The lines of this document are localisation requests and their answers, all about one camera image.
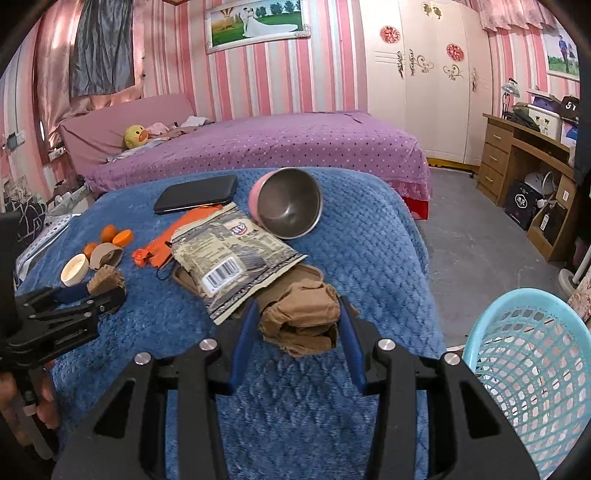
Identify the black flat bag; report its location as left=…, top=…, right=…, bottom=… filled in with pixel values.
left=542, top=202, right=567, bottom=246

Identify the yellow duck plush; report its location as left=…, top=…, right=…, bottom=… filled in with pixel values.
left=123, top=124, right=149, bottom=150

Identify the pink steel bowl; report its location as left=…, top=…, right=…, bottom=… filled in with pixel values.
left=249, top=167, right=323, bottom=240

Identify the black printed box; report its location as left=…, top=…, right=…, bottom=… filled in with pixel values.
left=504, top=180, right=544, bottom=231

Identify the framed couple photo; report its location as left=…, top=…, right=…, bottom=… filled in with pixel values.
left=542, top=25, right=581, bottom=83

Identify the dark clothes pile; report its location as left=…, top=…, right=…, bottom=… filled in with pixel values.
left=510, top=107, right=541, bottom=133

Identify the person's left hand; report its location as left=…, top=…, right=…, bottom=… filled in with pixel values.
left=0, top=368, right=62, bottom=432

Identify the cream wardrobe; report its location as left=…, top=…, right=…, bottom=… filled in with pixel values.
left=359, top=0, right=494, bottom=166

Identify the pink satin curtain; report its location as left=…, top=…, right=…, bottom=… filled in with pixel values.
left=34, top=0, right=145, bottom=140

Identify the framed wedding photo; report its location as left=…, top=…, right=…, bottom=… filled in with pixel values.
left=204, top=0, right=311, bottom=55

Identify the desk lamp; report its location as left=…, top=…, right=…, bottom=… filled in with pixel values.
left=501, top=78, right=521, bottom=117

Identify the purple dotted bed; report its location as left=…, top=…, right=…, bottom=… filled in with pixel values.
left=83, top=110, right=432, bottom=221

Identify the grey snack bag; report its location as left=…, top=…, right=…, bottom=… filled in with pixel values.
left=171, top=203, right=308, bottom=326

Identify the pink curtain valance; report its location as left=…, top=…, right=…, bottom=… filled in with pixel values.
left=478, top=0, right=560, bottom=34

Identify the light blue plastic basket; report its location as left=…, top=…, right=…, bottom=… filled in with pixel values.
left=462, top=289, right=591, bottom=479

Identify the pink covered headboard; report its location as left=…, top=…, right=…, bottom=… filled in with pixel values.
left=58, top=95, right=195, bottom=176

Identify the blue fleece blanket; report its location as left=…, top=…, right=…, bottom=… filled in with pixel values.
left=14, top=166, right=446, bottom=480

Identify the white storage box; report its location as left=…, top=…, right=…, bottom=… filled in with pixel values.
left=526, top=104, right=562, bottom=140

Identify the orange snack wrapper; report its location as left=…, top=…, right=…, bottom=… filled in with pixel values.
left=131, top=206, right=223, bottom=269

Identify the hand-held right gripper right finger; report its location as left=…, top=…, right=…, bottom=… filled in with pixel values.
left=339, top=298, right=541, bottom=480

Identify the white round appliance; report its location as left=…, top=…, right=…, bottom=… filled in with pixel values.
left=524, top=171, right=555, bottom=195

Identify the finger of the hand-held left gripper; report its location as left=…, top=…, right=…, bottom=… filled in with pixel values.
left=32, top=290, right=127, bottom=326
left=14, top=286, right=88, bottom=320

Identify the grey curtain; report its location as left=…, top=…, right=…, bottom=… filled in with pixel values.
left=69, top=0, right=136, bottom=97

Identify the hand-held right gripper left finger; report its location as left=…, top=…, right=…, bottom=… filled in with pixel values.
left=52, top=300, right=260, bottom=480

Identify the black white patterned cloth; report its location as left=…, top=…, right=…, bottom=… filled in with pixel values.
left=4, top=198, right=48, bottom=241

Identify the white fan base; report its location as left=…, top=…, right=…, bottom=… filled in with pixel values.
left=558, top=268, right=583, bottom=297

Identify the black phone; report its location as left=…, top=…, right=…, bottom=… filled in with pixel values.
left=153, top=174, right=239, bottom=216

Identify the brown stocking bundle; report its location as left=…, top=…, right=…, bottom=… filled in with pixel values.
left=259, top=280, right=342, bottom=359

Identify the wooden desk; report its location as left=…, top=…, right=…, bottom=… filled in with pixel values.
left=475, top=113, right=579, bottom=262

